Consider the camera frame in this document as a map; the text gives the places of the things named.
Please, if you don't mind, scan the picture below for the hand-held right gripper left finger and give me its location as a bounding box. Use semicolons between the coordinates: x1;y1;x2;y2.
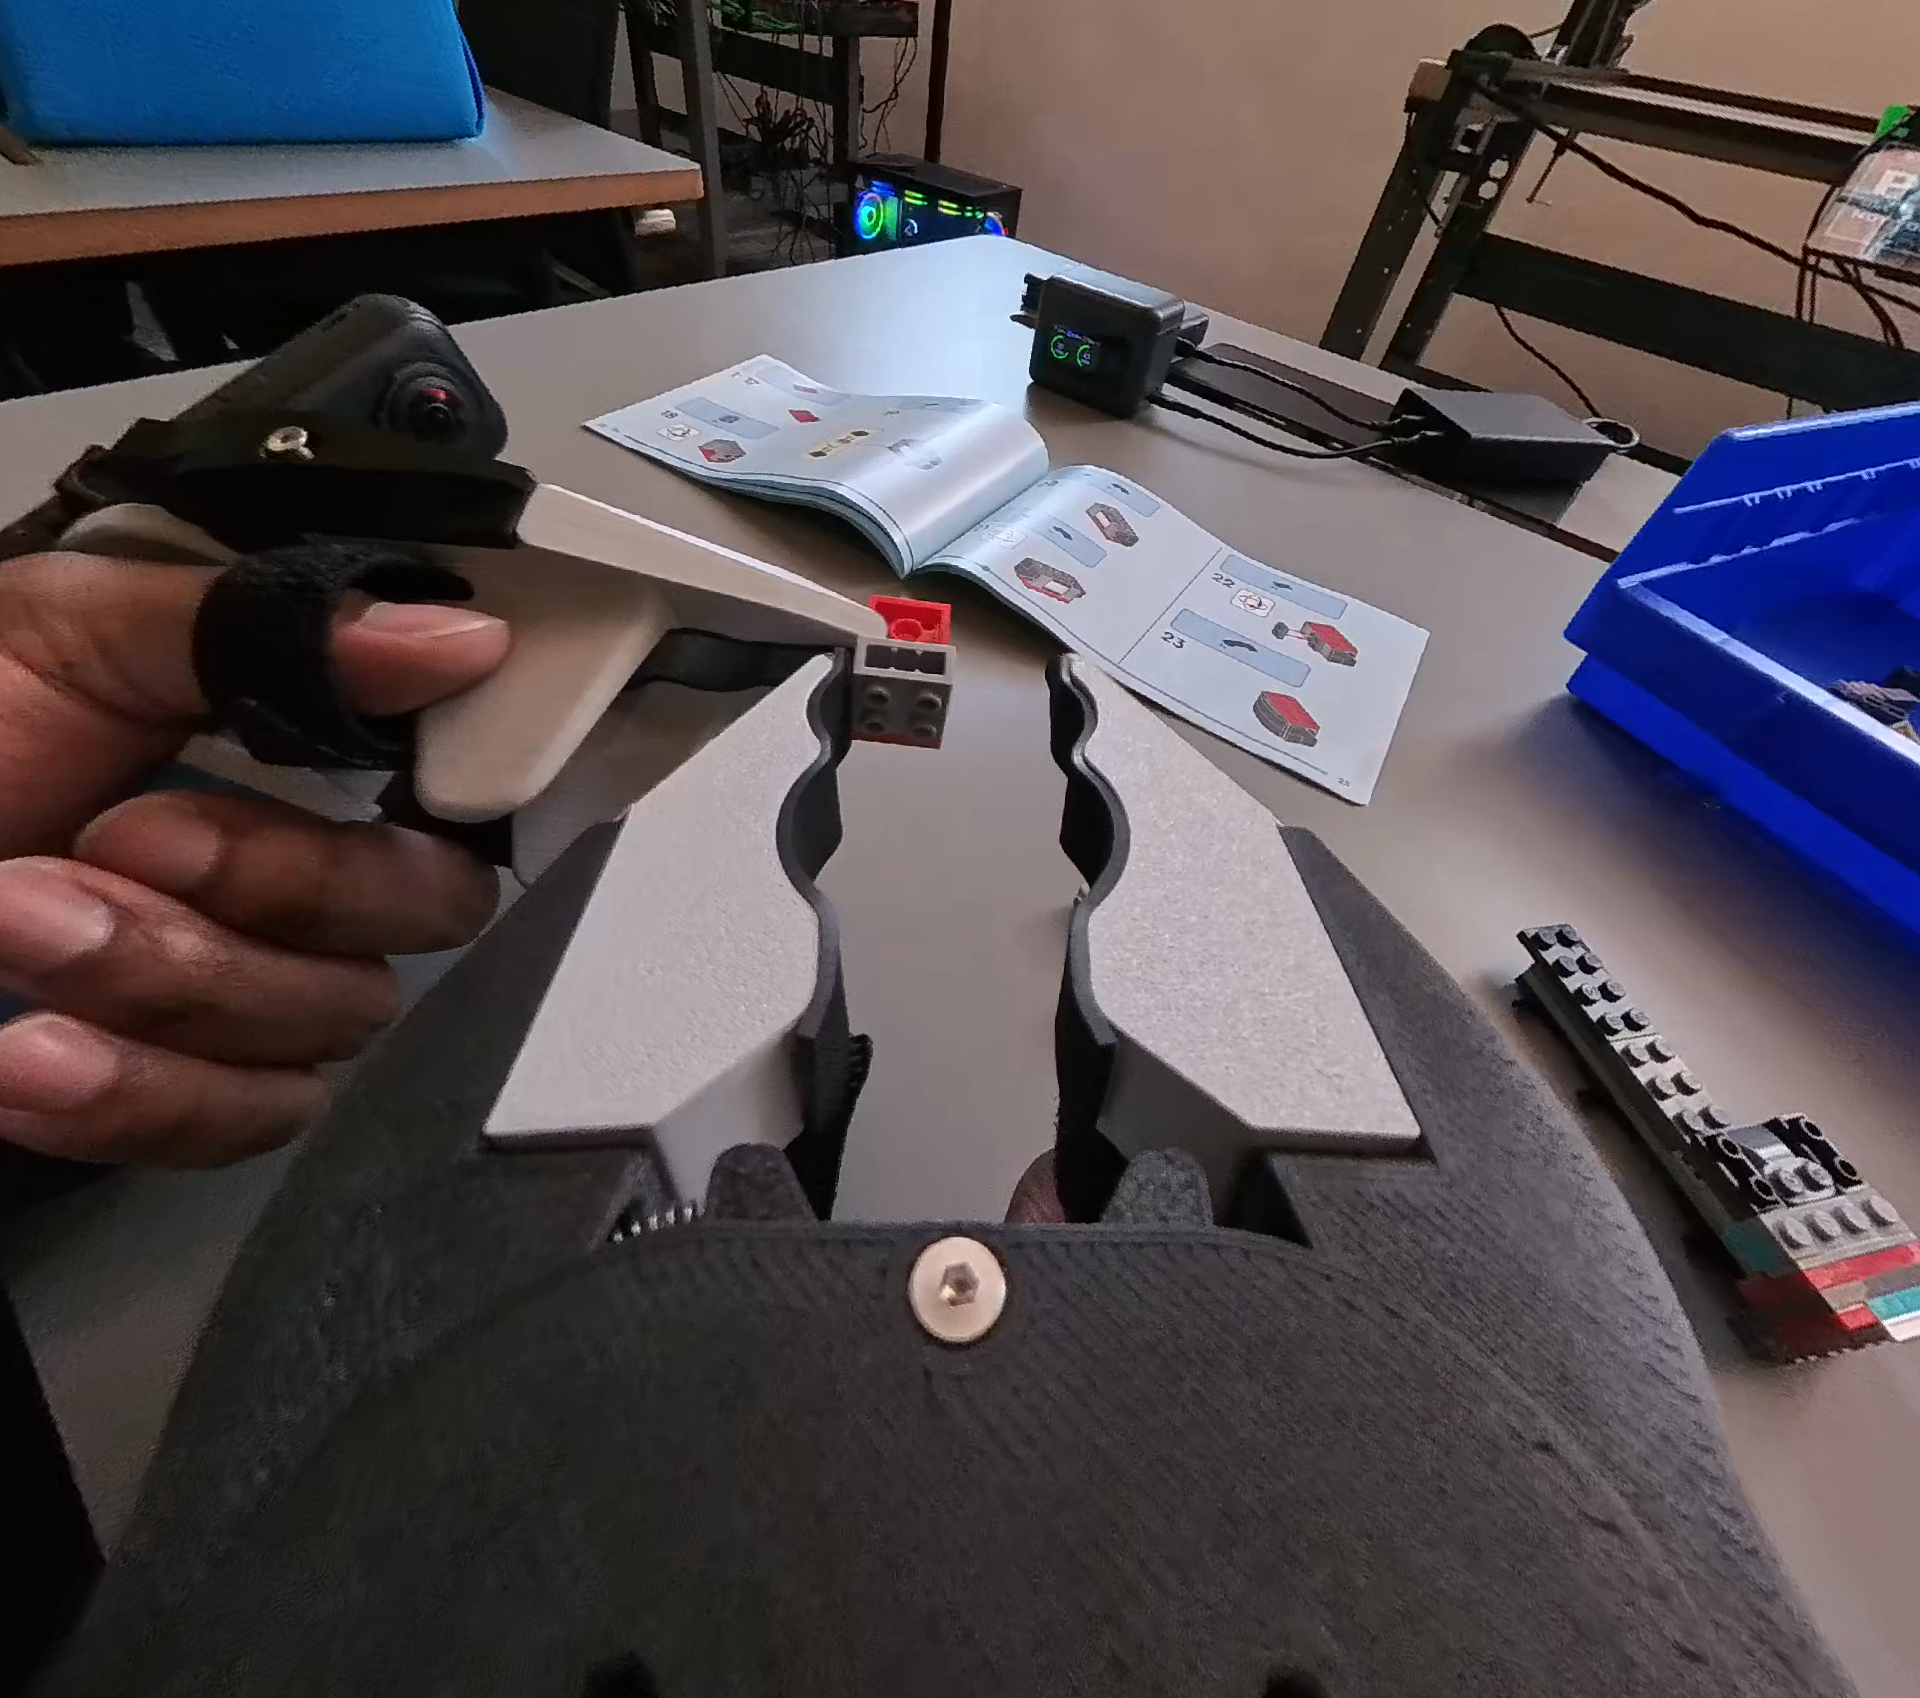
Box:
482;652;858;1183

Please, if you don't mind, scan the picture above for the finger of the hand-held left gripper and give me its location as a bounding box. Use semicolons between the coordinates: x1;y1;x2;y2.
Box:
516;479;905;652

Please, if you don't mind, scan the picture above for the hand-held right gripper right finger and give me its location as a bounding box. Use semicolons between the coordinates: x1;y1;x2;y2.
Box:
1047;652;1423;1156

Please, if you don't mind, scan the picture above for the grey toy brick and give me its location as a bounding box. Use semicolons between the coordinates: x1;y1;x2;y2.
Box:
843;640;962;748

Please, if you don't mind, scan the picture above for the grey desk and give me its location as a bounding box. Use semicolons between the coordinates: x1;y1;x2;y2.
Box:
0;231;1920;1698

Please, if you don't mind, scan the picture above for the person's left hand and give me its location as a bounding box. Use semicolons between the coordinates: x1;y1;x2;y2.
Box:
0;555;516;1168

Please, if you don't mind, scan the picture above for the open instruction booklet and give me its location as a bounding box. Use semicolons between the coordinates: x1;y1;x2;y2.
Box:
582;355;1428;807

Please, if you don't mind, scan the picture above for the wood edged table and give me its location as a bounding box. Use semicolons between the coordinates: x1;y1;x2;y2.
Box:
0;86;706;270

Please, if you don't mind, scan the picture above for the computer case with coloured lights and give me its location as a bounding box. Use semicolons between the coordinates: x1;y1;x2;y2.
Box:
838;156;1025;260

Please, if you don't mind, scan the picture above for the dark power station with screen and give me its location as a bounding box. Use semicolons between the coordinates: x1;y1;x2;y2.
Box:
1027;272;1207;421

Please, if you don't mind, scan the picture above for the black toy brick assembly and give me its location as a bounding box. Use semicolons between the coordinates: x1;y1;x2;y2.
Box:
1512;925;1920;1362

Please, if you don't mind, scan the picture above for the black flat device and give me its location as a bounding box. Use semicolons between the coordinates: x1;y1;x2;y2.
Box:
1171;342;1414;450

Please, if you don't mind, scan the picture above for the large blue plastic bin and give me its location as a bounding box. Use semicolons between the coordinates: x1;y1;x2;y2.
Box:
1563;404;1920;948

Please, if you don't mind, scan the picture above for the black cable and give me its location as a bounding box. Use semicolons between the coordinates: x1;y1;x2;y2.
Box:
1174;367;1414;458

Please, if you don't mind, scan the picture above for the black metal frame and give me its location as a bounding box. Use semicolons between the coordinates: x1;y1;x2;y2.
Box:
1319;51;1920;380

